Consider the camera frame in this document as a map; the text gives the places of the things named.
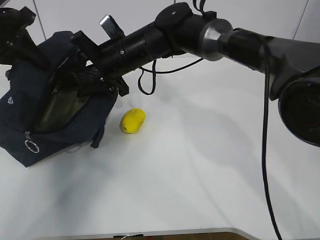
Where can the yellow lemon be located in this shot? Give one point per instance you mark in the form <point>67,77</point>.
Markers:
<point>132,120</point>

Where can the dark blue lunch bag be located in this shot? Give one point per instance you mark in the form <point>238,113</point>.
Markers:
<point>30,89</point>

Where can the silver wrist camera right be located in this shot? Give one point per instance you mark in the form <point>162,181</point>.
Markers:
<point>110,26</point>

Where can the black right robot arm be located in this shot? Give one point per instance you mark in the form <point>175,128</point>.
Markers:
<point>291,67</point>

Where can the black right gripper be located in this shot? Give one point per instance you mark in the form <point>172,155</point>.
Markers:
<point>111,59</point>

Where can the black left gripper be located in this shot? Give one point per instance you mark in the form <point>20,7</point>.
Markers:
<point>15,40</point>

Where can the glass container with green lid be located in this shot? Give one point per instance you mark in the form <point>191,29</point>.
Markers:
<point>62,106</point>

